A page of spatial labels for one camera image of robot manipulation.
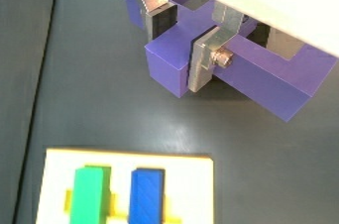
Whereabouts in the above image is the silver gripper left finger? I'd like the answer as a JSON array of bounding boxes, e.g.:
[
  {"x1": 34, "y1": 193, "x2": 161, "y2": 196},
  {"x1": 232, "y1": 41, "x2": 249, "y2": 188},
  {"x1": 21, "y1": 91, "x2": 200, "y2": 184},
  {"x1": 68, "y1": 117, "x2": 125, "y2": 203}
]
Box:
[{"x1": 136, "y1": 0, "x2": 177, "y2": 41}]

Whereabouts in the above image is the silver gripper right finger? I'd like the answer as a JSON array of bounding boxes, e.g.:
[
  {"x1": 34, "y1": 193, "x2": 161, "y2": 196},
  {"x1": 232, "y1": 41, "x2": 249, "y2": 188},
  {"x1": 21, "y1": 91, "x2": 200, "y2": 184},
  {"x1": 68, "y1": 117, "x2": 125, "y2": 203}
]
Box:
[{"x1": 188, "y1": 1, "x2": 244, "y2": 92}]

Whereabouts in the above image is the purple cross-shaped block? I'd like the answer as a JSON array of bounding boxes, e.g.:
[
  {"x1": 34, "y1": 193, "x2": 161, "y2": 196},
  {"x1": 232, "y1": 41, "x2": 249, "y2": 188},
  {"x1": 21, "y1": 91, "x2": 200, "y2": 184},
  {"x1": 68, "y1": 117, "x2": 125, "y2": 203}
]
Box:
[{"x1": 125, "y1": 0, "x2": 339, "y2": 120}]

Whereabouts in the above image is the yellow slotted board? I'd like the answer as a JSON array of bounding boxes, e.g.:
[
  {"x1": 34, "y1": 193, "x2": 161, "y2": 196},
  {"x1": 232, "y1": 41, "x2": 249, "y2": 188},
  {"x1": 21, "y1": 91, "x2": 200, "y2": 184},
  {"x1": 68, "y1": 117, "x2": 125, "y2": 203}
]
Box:
[{"x1": 36, "y1": 149, "x2": 215, "y2": 224}]

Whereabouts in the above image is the blue bar block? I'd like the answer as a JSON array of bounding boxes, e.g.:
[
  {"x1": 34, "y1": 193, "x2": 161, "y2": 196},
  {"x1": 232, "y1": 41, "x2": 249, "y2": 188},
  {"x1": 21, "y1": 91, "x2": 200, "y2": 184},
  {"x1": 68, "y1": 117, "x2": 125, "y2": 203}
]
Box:
[{"x1": 128, "y1": 168, "x2": 164, "y2": 224}]

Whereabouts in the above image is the green bar block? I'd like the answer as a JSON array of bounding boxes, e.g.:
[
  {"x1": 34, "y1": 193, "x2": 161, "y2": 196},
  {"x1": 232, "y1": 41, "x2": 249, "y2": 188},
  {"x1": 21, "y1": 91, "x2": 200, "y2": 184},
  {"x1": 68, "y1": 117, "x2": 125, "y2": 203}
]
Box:
[{"x1": 71, "y1": 166, "x2": 111, "y2": 224}]

